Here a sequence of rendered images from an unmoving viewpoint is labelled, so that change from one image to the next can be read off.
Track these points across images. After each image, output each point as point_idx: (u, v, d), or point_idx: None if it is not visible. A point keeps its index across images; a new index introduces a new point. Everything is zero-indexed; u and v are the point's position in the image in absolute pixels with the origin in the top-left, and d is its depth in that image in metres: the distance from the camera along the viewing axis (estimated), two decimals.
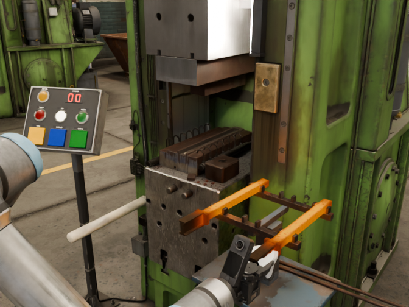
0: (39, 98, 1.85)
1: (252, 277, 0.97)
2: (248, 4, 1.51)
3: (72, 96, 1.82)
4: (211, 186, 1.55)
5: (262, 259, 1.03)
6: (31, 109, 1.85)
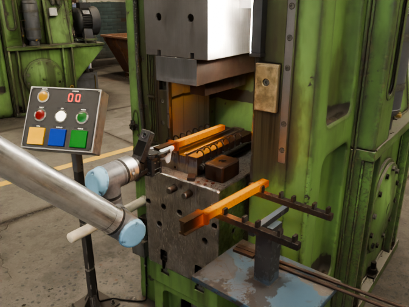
0: (39, 98, 1.85)
1: (154, 157, 1.47)
2: (248, 4, 1.51)
3: (72, 96, 1.82)
4: (211, 186, 1.55)
5: (162, 148, 1.54)
6: (31, 109, 1.85)
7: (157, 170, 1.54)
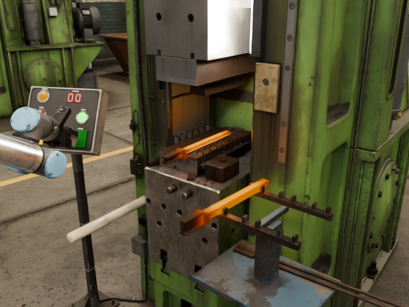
0: (39, 98, 1.85)
1: (69, 128, 1.63)
2: (248, 4, 1.51)
3: (72, 96, 1.82)
4: (211, 186, 1.55)
5: None
6: None
7: (65, 148, 1.65)
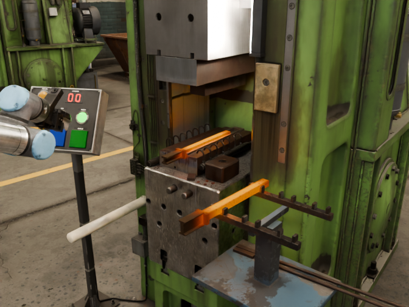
0: None
1: (60, 111, 1.56)
2: (248, 4, 1.51)
3: (72, 96, 1.82)
4: (211, 186, 1.55)
5: None
6: None
7: (56, 131, 1.59)
